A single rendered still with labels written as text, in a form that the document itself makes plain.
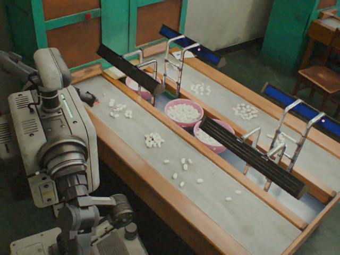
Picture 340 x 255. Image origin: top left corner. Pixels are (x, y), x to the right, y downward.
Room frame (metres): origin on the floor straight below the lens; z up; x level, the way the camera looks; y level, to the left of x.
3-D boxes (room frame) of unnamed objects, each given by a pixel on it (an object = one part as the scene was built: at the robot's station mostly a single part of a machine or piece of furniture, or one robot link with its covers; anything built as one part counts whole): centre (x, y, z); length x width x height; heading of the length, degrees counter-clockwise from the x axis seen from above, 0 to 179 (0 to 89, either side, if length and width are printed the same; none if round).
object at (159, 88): (1.91, 0.31, 1.08); 0.62 x 0.08 x 0.07; 47
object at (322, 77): (3.19, -1.56, 0.45); 0.44 x 0.43 x 0.91; 36
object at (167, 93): (2.25, -0.03, 0.90); 0.20 x 0.19 x 0.45; 47
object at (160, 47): (2.66, 0.20, 0.83); 0.30 x 0.06 x 0.07; 137
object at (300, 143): (1.59, -0.73, 0.90); 0.20 x 0.19 x 0.45; 47
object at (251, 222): (1.57, 0.03, 0.73); 1.81 x 0.30 x 0.02; 47
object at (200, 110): (1.93, -0.08, 0.72); 0.27 x 0.27 x 0.10
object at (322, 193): (1.93, -0.31, 0.71); 1.81 x 0.05 x 0.11; 47
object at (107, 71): (2.38, 0.40, 0.77); 0.33 x 0.15 x 0.01; 137
